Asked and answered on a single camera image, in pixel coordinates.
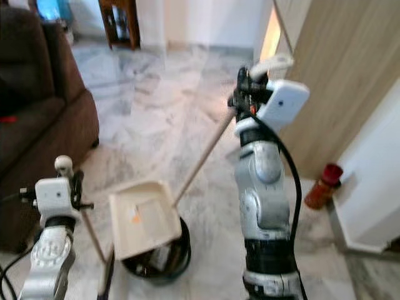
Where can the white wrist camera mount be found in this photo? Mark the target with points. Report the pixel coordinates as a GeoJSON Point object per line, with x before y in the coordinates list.
{"type": "Point", "coordinates": [287, 100]}
{"type": "Point", "coordinates": [53, 194]}

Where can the brown fabric sofa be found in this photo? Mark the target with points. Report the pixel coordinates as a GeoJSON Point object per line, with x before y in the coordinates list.
{"type": "Point", "coordinates": [37, 125]}

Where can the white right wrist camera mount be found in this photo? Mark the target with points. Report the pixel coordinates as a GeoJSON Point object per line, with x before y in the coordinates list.
{"type": "Point", "coordinates": [287, 100]}

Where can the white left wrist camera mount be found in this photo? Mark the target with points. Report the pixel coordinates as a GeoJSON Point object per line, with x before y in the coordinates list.
{"type": "Point", "coordinates": [53, 194]}

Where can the black round bin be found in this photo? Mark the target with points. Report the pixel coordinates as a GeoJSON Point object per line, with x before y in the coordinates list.
{"type": "Point", "coordinates": [178, 262]}

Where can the blue cardboard box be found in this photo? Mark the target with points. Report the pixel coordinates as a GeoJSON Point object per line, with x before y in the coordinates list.
{"type": "Point", "coordinates": [53, 9]}

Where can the tall light wood cabinet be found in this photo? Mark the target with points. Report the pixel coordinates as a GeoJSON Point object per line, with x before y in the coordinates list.
{"type": "Point", "coordinates": [344, 62]}

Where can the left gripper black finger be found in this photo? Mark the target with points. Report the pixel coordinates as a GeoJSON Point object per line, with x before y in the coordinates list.
{"type": "Point", "coordinates": [78, 179]}

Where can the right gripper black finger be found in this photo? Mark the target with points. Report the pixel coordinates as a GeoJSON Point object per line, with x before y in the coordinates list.
{"type": "Point", "coordinates": [242, 77]}

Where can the dark wooden side table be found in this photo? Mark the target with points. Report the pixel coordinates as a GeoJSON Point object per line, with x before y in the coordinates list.
{"type": "Point", "coordinates": [119, 19]}

